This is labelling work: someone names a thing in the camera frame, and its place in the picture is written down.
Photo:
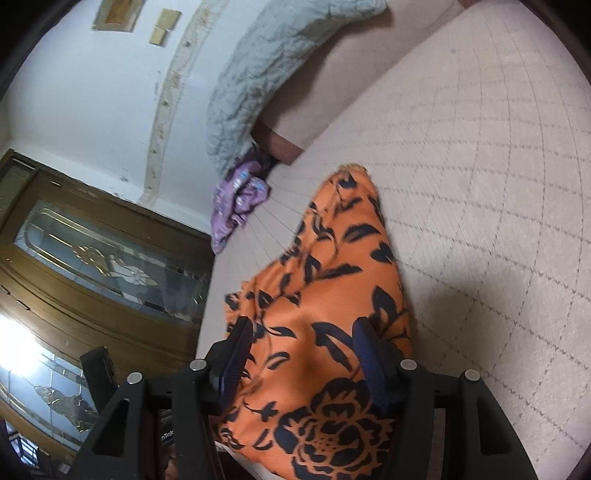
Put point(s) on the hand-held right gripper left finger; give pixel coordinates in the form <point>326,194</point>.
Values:
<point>233,364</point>

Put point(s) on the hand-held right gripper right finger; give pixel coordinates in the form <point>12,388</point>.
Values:
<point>374,369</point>

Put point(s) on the orange black floral garment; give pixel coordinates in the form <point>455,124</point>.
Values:
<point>314,286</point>

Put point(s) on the wooden stained glass door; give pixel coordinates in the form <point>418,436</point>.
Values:
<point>115,295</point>

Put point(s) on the purple patterned cloth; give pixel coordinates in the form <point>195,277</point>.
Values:
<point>235,198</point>

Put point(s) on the white quilted bed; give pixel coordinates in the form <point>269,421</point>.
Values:
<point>485,184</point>

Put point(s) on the light blue quilted blanket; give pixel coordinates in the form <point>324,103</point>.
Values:
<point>258,69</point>

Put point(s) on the beige padded headboard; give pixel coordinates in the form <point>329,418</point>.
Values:
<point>346,69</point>

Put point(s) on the tan wall plaque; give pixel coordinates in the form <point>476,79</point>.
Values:
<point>168,19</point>
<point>159,35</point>

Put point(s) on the framed wall picture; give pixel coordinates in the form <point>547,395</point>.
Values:
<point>117,16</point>

